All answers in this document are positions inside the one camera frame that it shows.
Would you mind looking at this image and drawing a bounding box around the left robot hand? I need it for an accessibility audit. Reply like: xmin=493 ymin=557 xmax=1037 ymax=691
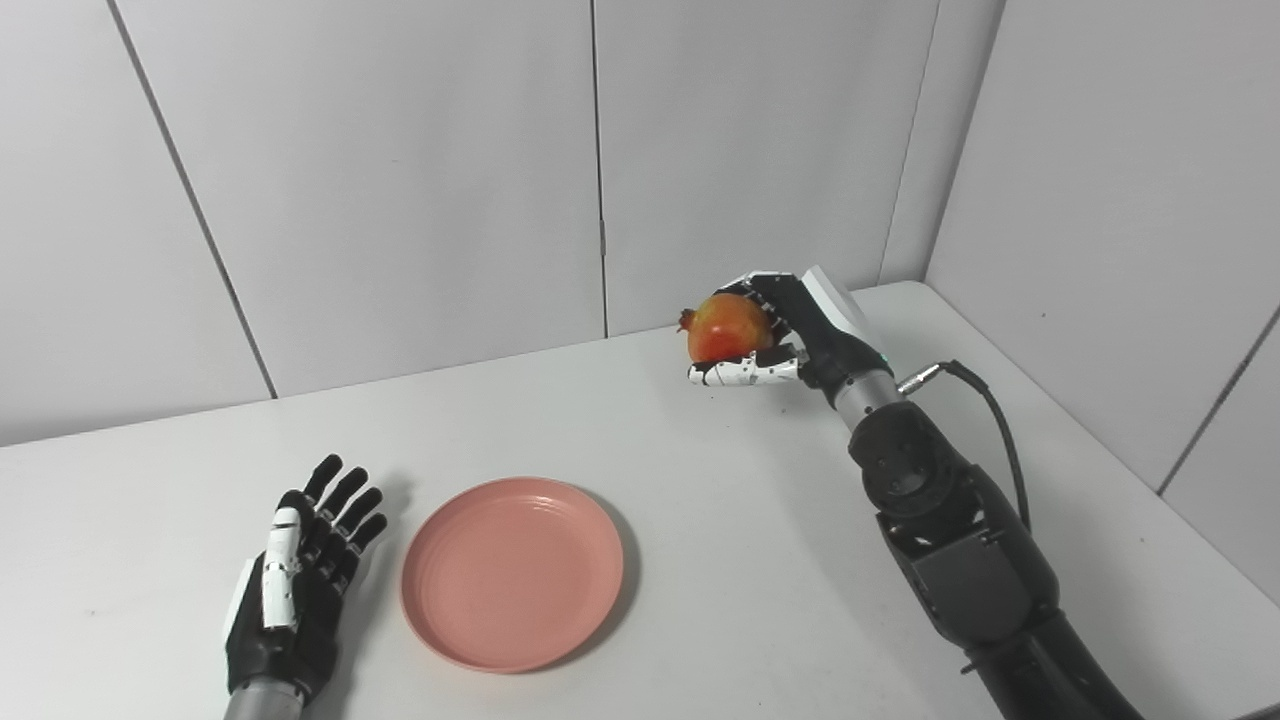
xmin=223 ymin=454 xmax=389 ymax=704

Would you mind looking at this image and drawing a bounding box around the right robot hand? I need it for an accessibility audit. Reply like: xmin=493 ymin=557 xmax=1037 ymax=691
xmin=687 ymin=265 xmax=892 ymax=406

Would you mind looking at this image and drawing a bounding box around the red pomegranate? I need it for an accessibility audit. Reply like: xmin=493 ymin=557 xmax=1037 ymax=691
xmin=677 ymin=292 xmax=778 ymax=364

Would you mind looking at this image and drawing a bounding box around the pink plate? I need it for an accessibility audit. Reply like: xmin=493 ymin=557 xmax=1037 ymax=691
xmin=401 ymin=477 xmax=626 ymax=674

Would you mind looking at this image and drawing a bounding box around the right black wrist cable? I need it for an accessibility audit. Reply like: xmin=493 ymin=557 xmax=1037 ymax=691
xmin=897 ymin=360 xmax=1032 ymax=534

